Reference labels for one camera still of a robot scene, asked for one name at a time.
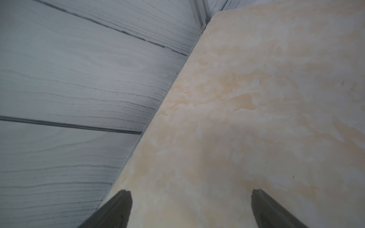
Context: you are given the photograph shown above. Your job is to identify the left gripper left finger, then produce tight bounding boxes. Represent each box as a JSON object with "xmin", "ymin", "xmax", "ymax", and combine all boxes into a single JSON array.
[{"xmin": 79, "ymin": 190, "xmax": 133, "ymax": 228}]

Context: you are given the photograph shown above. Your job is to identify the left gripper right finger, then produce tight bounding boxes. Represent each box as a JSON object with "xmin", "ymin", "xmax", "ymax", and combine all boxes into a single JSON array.
[{"xmin": 251, "ymin": 189, "xmax": 308, "ymax": 228}]

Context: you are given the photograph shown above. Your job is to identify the left aluminium frame post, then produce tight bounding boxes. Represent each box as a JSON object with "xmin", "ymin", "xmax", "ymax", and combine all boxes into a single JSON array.
[{"xmin": 189, "ymin": 0, "xmax": 211, "ymax": 31}]

